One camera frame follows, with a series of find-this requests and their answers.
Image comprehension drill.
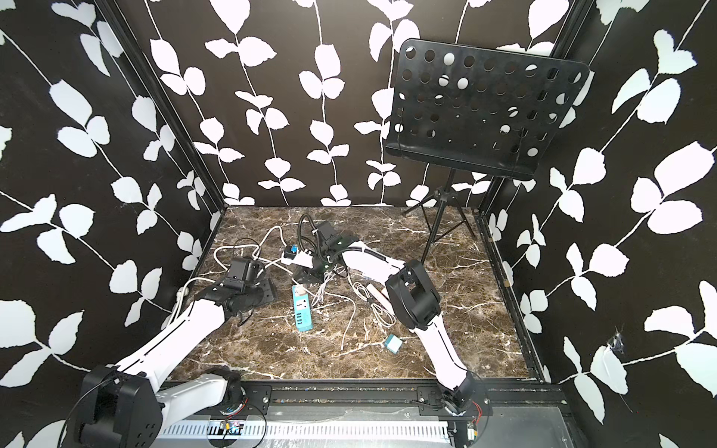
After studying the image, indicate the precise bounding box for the pink electric toothbrush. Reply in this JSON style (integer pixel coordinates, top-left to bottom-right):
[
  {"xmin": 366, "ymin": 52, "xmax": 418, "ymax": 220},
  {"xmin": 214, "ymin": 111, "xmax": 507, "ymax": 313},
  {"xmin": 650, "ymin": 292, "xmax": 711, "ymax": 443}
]
[{"xmin": 381, "ymin": 287, "xmax": 394, "ymax": 314}]

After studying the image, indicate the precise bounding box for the white electric toothbrush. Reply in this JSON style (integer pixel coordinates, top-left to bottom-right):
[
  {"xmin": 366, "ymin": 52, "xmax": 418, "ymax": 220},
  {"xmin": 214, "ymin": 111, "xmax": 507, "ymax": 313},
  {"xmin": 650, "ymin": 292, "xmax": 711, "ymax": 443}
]
[{"xmin": 367, "ymin": 284, "xmax": 394, "ymax": 315}]

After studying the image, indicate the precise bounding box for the white tangled thin cable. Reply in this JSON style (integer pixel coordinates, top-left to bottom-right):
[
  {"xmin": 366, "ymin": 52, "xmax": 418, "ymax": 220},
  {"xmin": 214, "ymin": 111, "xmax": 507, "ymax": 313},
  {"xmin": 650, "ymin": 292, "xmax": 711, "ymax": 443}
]
[{"xmin": 310, "ymin": 273, "xmax": 360, "ymax": 351}]

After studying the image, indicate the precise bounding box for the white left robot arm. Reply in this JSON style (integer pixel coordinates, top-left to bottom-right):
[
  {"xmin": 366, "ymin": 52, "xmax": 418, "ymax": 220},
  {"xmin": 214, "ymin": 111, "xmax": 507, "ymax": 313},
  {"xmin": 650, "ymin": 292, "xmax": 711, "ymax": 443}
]
[{"xmin": 67, "ymin": 278, "xmax": 277, "ymax": 447}]

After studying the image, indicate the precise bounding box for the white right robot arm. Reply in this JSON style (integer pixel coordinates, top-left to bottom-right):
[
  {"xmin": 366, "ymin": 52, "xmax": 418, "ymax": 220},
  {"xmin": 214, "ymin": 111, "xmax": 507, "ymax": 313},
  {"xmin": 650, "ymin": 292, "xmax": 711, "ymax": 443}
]
[{"xmin": 292, "ymin": 214, "xmax": 491, "ymax": 416}]

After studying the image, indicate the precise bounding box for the black music stand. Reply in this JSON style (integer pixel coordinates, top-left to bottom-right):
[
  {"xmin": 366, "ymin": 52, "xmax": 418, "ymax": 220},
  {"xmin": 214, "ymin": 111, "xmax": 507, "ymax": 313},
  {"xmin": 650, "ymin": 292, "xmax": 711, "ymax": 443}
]
[{"xmin": 384, "ymin": 37, "xmax": 591, "ymax": 264}]

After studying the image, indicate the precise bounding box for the teal wall charger cube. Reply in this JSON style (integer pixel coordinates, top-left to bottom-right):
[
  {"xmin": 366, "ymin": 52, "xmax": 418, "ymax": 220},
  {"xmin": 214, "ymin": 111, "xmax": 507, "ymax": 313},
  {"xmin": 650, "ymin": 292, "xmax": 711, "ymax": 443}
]
[{"xmin": 384, "ymin": 334, "xmax": 403, "ymax": 355}]

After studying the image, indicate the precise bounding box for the teal power strip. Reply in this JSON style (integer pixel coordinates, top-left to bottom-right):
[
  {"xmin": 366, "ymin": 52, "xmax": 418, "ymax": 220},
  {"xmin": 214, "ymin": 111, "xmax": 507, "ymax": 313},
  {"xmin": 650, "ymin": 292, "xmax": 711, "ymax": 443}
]
[{"xmin": 292, "ymin": 289, "xmax": 313, "ymax": 332}]

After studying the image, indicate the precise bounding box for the white power strip cord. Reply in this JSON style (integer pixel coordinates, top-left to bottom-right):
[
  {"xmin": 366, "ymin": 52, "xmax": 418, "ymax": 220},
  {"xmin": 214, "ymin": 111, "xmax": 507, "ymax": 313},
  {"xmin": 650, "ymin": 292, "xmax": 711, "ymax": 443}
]
[{"xmin": 167, "ymin": 223, "xmax": 304, "ymax": 332}]

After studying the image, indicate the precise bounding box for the white charging cable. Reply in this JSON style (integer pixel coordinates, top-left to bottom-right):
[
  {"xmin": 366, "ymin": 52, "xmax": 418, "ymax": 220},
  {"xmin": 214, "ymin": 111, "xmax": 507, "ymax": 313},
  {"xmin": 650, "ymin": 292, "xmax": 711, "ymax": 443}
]
[{"xmin": 349, "ymin": 268, "xmax": 399, "ymax": 329}]

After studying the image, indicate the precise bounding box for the black front rail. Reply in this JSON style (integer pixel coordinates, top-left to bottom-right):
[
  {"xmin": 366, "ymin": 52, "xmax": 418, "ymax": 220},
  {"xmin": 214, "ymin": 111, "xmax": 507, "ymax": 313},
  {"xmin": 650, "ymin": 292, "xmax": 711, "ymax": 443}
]
[{"xmin": 241, "ymin": 378, "xmax": 569, "ymax": 419}]

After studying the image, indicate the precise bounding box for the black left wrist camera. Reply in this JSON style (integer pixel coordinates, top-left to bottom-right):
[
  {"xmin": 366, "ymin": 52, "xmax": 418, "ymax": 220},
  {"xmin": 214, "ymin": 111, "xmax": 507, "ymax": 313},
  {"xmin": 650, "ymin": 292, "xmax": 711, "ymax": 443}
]
[{"xmin": 224, "ymin": 258, "xmax": 263, "ymax": 291}]

